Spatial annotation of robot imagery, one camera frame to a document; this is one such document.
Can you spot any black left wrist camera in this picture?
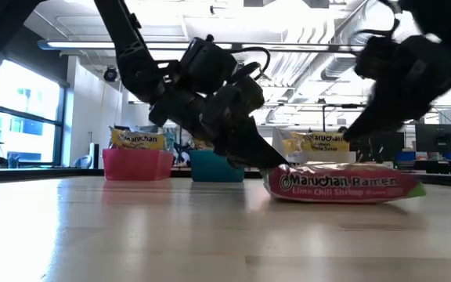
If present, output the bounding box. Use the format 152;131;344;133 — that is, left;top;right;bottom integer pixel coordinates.
178;34;239;95

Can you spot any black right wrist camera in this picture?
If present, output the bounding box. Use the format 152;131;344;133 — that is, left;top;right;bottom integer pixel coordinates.
354;34;399;80

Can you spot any blue-edged ramen noodle pack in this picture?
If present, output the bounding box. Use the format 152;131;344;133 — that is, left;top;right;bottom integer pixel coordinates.
108;125;167;151

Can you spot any pink plastic bin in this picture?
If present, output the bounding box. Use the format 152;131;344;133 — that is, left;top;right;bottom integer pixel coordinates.
102;147;175;182

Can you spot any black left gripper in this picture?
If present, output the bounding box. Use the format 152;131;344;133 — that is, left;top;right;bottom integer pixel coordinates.
148;75;290;170

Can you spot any ceiling strip light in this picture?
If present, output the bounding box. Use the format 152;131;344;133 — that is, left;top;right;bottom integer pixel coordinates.
37;40;121;51

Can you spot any teal plastic bin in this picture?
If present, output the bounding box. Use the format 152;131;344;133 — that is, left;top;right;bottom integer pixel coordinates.
189;150;246;183

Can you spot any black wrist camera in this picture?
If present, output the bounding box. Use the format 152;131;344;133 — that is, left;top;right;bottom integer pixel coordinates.
354;34;399;80
178;34;239;95

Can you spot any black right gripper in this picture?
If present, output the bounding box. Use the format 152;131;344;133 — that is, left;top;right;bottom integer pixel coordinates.
341;34;451;143

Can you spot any large window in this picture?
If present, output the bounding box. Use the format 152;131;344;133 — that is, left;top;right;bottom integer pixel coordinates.
0;58;68;168

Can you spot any black monitor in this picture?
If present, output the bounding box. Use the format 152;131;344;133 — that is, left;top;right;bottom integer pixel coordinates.
360;131;406;164
415;123;451;154

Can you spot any pink-green lime chili ramen pack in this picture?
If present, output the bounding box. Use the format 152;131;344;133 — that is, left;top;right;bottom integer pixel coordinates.
262;162;427;204
191;137;215;152

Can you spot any yellow creamy chicken ramen pack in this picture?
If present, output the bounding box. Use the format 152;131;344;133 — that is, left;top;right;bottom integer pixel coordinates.
283;131;351;154

